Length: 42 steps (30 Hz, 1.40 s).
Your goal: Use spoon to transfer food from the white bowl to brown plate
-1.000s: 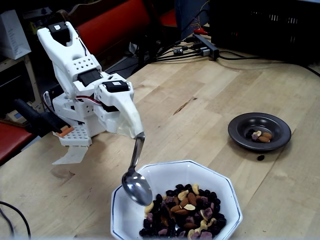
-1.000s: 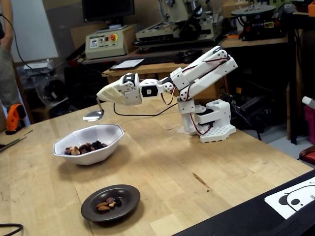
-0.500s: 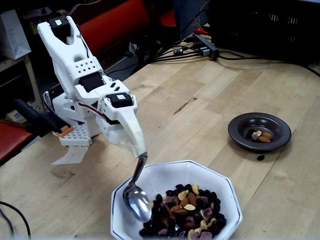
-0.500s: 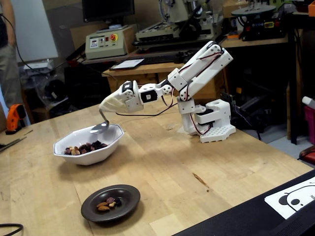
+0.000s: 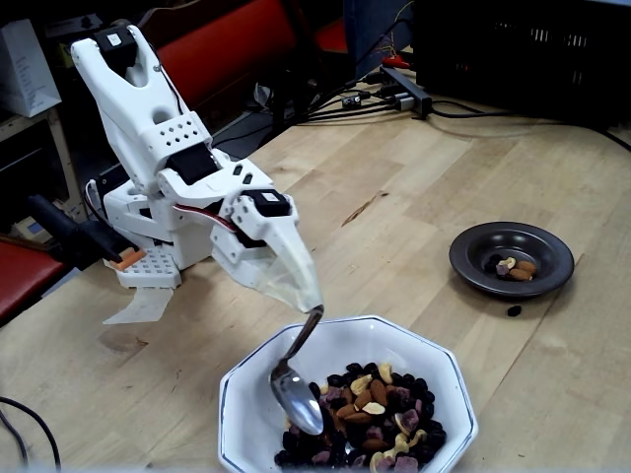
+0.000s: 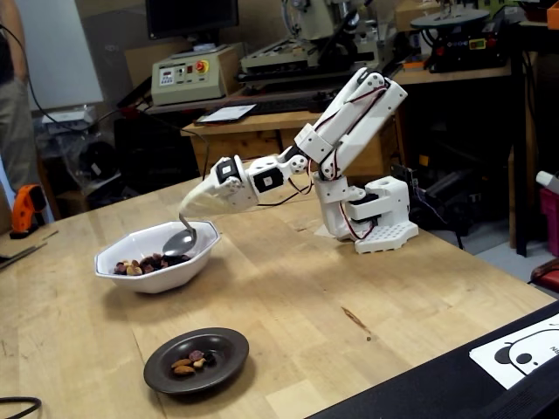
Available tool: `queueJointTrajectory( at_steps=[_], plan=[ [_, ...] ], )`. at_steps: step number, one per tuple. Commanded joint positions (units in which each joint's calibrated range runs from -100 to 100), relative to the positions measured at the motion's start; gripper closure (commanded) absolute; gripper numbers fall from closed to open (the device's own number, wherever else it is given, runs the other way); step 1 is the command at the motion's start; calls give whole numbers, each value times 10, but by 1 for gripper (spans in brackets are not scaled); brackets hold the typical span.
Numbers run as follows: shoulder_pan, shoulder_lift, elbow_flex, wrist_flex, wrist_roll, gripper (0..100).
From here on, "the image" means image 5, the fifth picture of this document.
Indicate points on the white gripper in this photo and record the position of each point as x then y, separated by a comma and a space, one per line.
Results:
276, 236

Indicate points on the white octagonal bowl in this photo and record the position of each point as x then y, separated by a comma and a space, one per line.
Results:
256, 394

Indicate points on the metal spoon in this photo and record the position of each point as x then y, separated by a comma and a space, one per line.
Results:
301, 404

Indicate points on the trail mix pile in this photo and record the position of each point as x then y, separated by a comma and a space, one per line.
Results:
374, 394

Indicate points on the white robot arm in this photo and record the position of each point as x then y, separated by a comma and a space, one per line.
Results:
128, 108

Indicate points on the dark brown plate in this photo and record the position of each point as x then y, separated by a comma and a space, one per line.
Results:
478, 251

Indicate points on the beige tape wrap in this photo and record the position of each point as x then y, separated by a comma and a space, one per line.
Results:
291, 286

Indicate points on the small USB dongle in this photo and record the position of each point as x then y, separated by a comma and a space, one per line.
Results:
355, 100

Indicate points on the red chair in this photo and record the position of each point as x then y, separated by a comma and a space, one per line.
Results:
222, 59

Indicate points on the grey USB hub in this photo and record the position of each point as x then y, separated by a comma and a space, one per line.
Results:
409, 93

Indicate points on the red alligator clips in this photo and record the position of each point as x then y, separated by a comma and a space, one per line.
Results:
397, 61

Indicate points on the beige device blue label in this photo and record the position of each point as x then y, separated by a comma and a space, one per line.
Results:
32, 229

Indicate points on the red padded seat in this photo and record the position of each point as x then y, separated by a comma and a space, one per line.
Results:
24, 276

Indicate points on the dark blue panel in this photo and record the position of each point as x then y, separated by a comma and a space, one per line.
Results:
365, 29

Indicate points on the stray black raisin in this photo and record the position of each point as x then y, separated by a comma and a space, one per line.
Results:
514, 310

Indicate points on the small nut serving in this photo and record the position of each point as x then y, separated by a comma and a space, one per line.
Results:
522, 268

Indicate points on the yellow green small device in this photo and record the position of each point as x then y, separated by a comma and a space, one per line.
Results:
65, 51

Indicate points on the large black device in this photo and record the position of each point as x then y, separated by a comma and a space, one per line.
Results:
493, 74

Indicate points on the white carton box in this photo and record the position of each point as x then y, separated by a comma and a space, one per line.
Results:
24, 69

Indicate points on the wooden shelf frame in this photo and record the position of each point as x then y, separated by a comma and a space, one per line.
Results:
61, 148

